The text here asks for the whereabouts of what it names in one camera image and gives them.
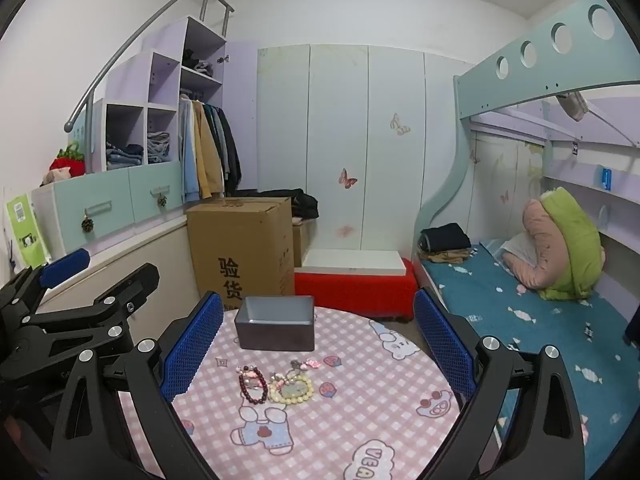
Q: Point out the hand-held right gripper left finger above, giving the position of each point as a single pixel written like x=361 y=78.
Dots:
x=192 y=347

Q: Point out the folded jeans stack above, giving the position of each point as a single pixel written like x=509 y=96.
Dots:
x=124 y=156

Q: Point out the pink and green plush pillow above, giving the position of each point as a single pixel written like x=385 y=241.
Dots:
x=570 y=240

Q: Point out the folded grey jeans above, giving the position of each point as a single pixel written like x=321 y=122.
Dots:
x=159 y=146

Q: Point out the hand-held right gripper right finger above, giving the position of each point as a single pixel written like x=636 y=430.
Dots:
x=445 y=347

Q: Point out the large cardboard box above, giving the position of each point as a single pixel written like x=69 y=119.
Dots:
x=235 y=245

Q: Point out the pink checkered tablecloth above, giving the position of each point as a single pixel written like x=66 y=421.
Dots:
x=320 y=440

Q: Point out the white wardrobe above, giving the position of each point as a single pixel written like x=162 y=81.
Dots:
x=320 y=135

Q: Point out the grey metal handrail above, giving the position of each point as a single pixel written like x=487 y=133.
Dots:
x=140 y=27

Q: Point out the green drawer cabinet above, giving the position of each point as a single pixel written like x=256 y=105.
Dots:
x=115 y=200

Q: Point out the dark clothes on shelf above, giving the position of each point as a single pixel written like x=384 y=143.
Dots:
x=197 y=65

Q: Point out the small cardboard box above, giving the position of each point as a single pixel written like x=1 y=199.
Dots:
x=300 y=242

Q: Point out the blue patterned bed sheet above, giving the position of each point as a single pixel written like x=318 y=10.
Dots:
x=505 y=305

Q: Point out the purple stair cabinet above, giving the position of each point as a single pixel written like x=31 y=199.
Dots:
x=165 y=70

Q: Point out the tan scarf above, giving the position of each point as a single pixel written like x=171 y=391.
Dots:
x=447 y=256

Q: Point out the pink plush toy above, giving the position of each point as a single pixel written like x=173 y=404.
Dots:
x=54 y=176

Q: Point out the folded black clothes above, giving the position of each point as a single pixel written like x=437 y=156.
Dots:
x=445 y=236

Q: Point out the red strawberry plush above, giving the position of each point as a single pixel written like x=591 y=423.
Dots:
x=67 y=162

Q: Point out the grey hanging pouch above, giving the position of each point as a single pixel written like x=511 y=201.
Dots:
x=572 y=105

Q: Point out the dark hanging jackets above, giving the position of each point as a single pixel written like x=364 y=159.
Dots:
x=229 y=155

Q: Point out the beige low cabinet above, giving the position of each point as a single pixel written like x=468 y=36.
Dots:
x=150 y=245

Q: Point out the green paper bag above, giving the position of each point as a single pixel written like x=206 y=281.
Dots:
x=22 y=227

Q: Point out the light blue hanging shirt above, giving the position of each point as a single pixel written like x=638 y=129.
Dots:
x=188 y=155

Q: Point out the small blue box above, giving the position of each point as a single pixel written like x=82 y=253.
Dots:
x=606 y=178

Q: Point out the white pillow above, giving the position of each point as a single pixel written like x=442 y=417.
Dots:
x=515 y=246

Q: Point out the grey metal box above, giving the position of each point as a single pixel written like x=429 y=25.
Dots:
x=275 y=332

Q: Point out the mustard hanging jacket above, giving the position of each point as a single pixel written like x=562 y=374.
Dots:
x=207 y=155

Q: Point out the beige butterfly sticker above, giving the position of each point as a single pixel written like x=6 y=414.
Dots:
x=400 y=124

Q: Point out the red ottoman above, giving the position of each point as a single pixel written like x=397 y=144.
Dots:
x=350 y=292

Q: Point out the pine cone pendant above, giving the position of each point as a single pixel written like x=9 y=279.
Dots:
x=161 y=201
x=89 y=224

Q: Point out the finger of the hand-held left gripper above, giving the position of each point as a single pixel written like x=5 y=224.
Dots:
x=142 y=277
x=65 y=263

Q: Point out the black clothes pile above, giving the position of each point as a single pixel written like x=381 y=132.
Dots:
x=300 y=202

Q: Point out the faded pink butterfly sticker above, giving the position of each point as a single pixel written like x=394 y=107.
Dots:
x=345 y=231

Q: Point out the green bunk bed frame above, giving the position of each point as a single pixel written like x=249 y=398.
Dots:
x=540 y=55

